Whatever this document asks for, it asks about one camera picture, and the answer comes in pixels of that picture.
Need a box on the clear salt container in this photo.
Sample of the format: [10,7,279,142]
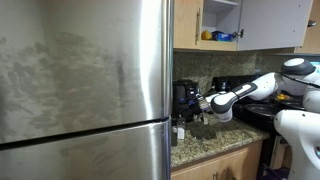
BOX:
[175,118,186,141]

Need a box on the stainless refrigerator drawer door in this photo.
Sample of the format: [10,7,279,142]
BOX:
[0,119,173,180]

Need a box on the black coffee maker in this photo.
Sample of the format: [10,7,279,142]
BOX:
[172,79,202,124]

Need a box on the black kitchen stove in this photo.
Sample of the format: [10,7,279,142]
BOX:
[212,73,301,180]

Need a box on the black frying pan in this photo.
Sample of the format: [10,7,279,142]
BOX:
[244,102,278,118]

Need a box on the light wood wall cabinet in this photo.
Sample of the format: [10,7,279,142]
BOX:
[293,0,320,56]

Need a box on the yellow sponge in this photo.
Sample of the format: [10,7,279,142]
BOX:
[275,93,290,101]

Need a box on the closed light wood cupboard door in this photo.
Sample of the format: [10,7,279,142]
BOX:
[173,0,205,51]

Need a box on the yellow packet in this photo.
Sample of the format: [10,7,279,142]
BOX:
[200,29,213,41]

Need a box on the open grey cupboard door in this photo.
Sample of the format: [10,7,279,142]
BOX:
[237,0,314,52]

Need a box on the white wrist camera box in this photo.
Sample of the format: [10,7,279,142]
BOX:
[198,96,213,113]

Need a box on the stainless refrigerator large door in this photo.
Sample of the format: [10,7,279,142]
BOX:
[0,0,175,152]

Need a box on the metal cupboard door handle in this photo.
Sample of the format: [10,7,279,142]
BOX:
[195,8,202,46]

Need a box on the blue bag box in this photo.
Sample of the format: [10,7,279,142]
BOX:
[212,30,233,42]

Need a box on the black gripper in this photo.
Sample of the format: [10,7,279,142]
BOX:
[173,94,202,126]

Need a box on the cupboard body with shelves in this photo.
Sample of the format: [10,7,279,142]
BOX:
[199,0,241,52]

